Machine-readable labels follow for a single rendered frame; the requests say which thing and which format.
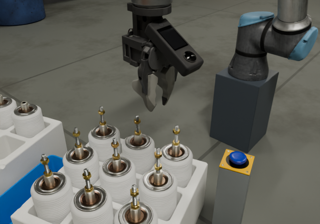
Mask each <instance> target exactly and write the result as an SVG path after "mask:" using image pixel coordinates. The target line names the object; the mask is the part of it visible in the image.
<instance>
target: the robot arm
mask: <svg viewBox="0 0 320 224"><path fill-rule="evenodd" d="M131 2H132V3H127V10H128V11H131V12H132V22H133V28H132V31H130V29H129V30H128V34H126V35H122V49H123V60H124V61H126V62H128V63H130V65H132V66H134V67H138V78H139V79H137V80H133V82H132V87H133V89H134V91H135V92H136V93H137V94H139V95H140V96H141V97H142V98H143V101H144V103H145V106H146V108H147V109H148V110H149V111H150V112H152V111H153V109H154V108H155V106H156V103H155V98H156V93H155V89H156V85H159V86H160V87H161V88H162V90H163V95H162V105H166V104H167V102H168V100H169V98H170V95H171V93H172V90H173V87H174V83H175V81H176V79H177V74H178V72H179V73H180V74H181V76H183V77H184V76H187V75H189V74H191V73H193V72H195V71H197V70H198V69H200V67H201V66H202V64H203V63H204V60H203V59H202V57H200V55H198V53H197V52H196V51H195V50H194V49H193V48H192V47H191V46H190V45H189V44H188V42H187V41H186V40H185V39H184V38H183V37H182V36H181V35H180V34H179V32H178V31H177V30H176V29H175V28H174V27H173V26H172V25H171V24H170V23H169V21H168V20H167V19H166V18H164V19H163V18H162V16H163V15H168V14H170V13H171V3H172V2H173V0H131ZM307 10H308V0H278V15H277V16H276V17H275V16H274V13H272V12H267V11H257V12H249V13H245V14H243V15H241V17H240V21H239V25H238V34H237V41H236V49H235V53H234V56H233V58H232V60H231V62H230V64H229V68H228V73H229V74H230V75H231V76H232V77H234V78H237V79H240V80H244V81H261V80H264V79H266V78H267V76H268V73H269V67H268V61H267V53H270V54H274V55H277V56H280V57H283V58H287V59H288V60H295V61H301V60H303V59H304V58H305V57H306V56H307V55H308V54H309V52H310V51H311V49H312V47H313V45H314V43H315V41H316V38H317V35H318V29H317V28H316V27H315V26H313V27H312V26H311V22H312V19H311V16H310V15H309V14H307ZM131 35H132V37H130V36H131ZM153 71H154V73H153Z"/></svg>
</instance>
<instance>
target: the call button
mask: <svg viewBox="0 0 320 224"><path fill-rule="evenodd" d="M229 159H230V161H231V162H232V163H233V164H234V165H243V164H244V163H245V162H246V160H247V156H246V155H245V154H244V153H242V152H238V151H234V152H231V153H230V155H229Z"/></svg>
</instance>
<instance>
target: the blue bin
mask: <svg viewBox="0 0 320 224"><path fill-rule="evenodd" d="M48 158H49V163H48V166H49V169H50V170H51V171H52V172H58V171H59V170H60V169H61V168H62V167H63V161H62V160H63V158H61V157H58V156H56V155H49V156H48ZM44 171H45V169H44V165H43V164H41V163H39V164H38V165H37V166H36V167H34V168H33V169H32V170H31V171H29V172H28V173H27V174H26V175H25V176H23V177H22V178H21V179H20V180H19V181H17V182H16V183H15V184H14V185H13V186H12V187H10V188H9V189H8V190H7V191H6V192H4V193H3V194H2V195H1V196H0V224H13V223H12V220H11V218H10V216H11V215H12V214H13V213H14V212H16V211H17V210H18V209H19V208H21V206H22V205H23V204H24V203H25V202H26V201H27V200H28V199H29V198H30V197H31V193H30V189H31V186H32V185H33V183H34V182H35V181H36V180H37V179H38V178H39V177H40V176H42V175H44V174H43V172H44Z"/></svg>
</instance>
